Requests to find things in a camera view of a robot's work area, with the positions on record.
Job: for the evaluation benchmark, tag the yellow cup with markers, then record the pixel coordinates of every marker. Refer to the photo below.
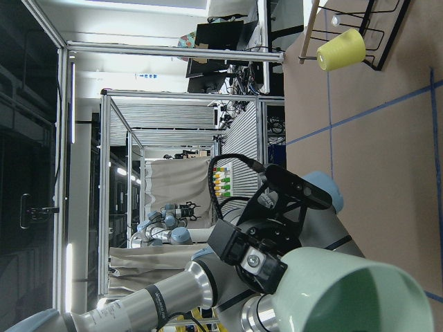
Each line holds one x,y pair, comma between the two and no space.
346,49

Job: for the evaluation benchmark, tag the pale green cup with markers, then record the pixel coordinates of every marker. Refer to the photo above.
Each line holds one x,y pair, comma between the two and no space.
324,290

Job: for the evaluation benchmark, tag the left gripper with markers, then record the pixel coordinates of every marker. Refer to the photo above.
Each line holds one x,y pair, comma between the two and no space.
268,228

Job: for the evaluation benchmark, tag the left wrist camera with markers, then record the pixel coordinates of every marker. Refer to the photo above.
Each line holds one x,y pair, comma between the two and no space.
295,187

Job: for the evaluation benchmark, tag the black wire cup rack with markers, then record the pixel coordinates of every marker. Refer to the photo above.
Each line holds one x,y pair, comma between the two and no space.
377,26

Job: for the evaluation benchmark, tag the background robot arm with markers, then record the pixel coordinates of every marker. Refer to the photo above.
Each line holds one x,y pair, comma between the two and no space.
167,226

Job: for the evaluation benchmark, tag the black monitor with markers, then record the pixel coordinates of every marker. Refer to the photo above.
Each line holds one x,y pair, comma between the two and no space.
216,36

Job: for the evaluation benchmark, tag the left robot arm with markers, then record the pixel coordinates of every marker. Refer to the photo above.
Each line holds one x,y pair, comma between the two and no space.
205,282

